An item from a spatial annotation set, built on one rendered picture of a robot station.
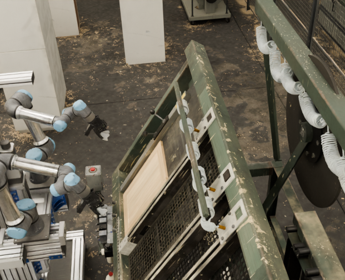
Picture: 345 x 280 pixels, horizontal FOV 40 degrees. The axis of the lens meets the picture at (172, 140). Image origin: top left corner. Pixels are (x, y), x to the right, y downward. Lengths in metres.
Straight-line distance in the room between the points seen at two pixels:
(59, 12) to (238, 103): 3.42
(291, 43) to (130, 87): 4.10
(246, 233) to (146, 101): 4.39
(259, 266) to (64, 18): 6.67
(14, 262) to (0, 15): 2.79
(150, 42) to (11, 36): 2.32
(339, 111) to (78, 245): 2.70
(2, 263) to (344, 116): 2.25
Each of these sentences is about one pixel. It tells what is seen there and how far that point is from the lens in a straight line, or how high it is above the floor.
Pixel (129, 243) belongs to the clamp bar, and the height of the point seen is 1.01.
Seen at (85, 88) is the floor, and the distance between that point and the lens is 6.59.
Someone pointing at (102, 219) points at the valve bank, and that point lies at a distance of 3.59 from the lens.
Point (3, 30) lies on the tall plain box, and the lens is 5.29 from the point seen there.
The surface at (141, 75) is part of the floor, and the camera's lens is 6.74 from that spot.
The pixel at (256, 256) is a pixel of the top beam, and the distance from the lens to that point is 1.85.
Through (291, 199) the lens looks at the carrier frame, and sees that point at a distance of 3.70.
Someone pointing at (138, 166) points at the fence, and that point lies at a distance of 3.42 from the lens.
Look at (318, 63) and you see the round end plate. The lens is 2.41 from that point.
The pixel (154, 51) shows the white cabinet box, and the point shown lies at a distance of 6.98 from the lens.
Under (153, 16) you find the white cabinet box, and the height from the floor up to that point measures 0.71.
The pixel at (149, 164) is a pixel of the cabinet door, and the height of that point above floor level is 1.22.
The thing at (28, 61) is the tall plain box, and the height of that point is 0.96.
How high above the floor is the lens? 3.36
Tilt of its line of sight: 38 degrees down
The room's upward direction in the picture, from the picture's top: 3 degrees counter-clockwise
